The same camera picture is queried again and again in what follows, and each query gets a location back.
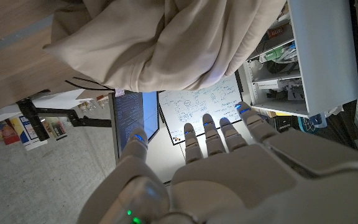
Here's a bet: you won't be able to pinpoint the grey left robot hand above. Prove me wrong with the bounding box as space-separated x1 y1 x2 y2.
76 101 358 224

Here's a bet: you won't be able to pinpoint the beige coat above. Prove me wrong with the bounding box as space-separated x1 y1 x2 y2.
42 0 287 93

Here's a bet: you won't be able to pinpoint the teal patterned bag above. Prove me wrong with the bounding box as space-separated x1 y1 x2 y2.
296 113 329 134

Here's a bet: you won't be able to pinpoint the computer monitor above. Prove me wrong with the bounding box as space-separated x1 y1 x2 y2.
109 90 160 164

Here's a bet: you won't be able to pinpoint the green box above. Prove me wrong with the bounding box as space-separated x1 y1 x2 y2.
259 46 287 63

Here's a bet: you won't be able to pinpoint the white shelf cabinet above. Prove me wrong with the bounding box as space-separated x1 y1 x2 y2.
237 0 358 118

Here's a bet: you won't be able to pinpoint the orange cracker box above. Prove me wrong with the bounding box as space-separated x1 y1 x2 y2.
266 26 287 40

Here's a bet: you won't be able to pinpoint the white wipes canister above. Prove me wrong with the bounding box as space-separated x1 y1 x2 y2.
9 114 48 152

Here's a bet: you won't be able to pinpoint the whiteboard with black frame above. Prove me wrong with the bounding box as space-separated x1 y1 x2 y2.
157 71 245 146

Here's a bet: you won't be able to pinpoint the black monitor cables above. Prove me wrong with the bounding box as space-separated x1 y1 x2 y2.
64 76 114 91

